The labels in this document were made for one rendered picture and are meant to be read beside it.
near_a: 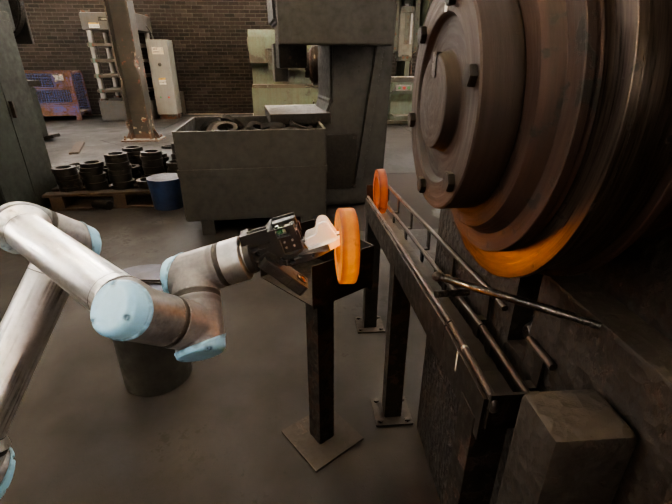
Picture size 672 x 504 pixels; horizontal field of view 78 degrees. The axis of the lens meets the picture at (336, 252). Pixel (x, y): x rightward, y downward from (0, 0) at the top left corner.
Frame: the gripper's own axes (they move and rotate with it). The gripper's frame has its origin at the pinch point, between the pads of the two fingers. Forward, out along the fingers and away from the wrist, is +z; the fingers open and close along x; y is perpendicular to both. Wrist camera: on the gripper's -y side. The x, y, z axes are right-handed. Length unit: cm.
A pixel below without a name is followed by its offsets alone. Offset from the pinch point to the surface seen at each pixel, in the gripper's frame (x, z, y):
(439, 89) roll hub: -22.5, 17.1, 25.4
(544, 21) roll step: -34, 25, 30
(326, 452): 18, -27, -79
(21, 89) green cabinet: 293, -219, 74
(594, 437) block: -47, 20, -10
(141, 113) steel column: 629, -266, 28
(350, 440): 22, -19, -82
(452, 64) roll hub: -23.4, 18.8, 27.8
